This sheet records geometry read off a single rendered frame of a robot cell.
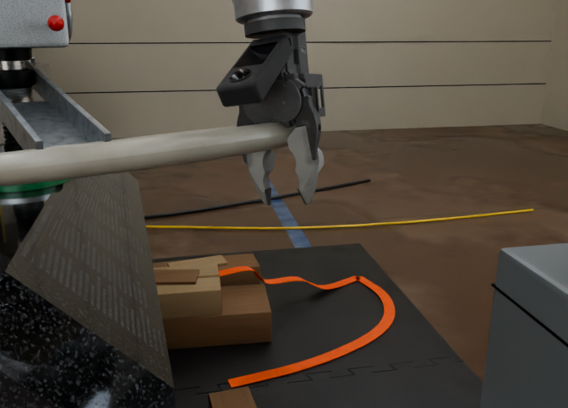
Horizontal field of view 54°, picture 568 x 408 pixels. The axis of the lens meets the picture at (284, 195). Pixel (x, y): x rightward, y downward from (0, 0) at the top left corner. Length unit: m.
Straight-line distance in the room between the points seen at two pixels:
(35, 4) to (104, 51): 4.91
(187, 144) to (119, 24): 5.66
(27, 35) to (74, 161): 0.79
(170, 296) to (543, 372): 1.48
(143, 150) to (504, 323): 0.56
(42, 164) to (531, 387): 0.65
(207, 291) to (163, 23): 4.44
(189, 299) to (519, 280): 1.43
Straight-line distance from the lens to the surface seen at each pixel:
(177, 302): 2.06
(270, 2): 0.63
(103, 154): 0.53
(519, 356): 0.84
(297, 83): 0.63
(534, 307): 0.79
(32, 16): 1.31
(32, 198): 1.27
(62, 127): 1.15
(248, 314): 2.09
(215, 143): 0.55
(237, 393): 1.71
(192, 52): 6.17
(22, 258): 0.98
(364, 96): 6.56
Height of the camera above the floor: 1.15
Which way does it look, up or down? 17 degrees down
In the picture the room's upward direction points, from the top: straight up
